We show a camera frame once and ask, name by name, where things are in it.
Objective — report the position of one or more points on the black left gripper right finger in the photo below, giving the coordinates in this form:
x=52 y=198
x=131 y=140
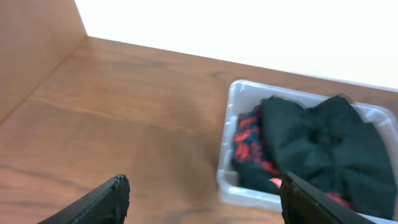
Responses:
x=302 y=203

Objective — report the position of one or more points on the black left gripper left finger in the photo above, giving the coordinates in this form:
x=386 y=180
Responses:
x=106 y=204

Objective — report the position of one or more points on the salmon pink garment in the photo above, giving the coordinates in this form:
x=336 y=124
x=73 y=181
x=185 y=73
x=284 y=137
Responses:
x=277 y=182

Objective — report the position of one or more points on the red navy plaid shirt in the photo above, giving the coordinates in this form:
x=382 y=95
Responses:
x=248 y=146

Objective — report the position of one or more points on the large black garment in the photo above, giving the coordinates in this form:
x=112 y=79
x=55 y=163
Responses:
x=333 y=149

